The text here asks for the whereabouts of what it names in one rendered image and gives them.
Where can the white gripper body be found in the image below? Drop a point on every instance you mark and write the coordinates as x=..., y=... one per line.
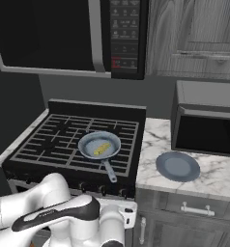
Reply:
x=129, y=217

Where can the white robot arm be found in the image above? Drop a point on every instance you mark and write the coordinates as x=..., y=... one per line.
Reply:
x=52, y=189

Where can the yellow butter stick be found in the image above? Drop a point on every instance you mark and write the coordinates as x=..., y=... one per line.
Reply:
x=101, y=149

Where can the grey frying pan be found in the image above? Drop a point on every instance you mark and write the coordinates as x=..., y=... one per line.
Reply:
x=99, y=146

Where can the black range knob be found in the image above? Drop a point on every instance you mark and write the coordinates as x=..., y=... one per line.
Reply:
x=82, y=186
x=123, y=193
x=102, y=190
x=28, y=181

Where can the grey wood base cupboard door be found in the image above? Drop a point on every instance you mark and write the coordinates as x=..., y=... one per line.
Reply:
x=184, y=234

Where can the grey-blue round plate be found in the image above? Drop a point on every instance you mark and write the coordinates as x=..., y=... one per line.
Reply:
x=178, y=166

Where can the grey wood drawer front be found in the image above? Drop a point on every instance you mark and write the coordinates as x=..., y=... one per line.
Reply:
x=223, y=205

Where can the black gas range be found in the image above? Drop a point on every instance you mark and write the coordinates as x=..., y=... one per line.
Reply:
x=55, y=141

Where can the grey countertop toaster oven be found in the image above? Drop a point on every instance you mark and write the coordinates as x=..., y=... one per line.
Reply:
x=207, y=122

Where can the black overhead microwave oven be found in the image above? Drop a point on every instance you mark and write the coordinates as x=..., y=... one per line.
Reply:
x=49, y=35

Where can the grey wood wall cupboard door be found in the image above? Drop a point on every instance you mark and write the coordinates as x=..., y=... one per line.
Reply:
x=197, y=29

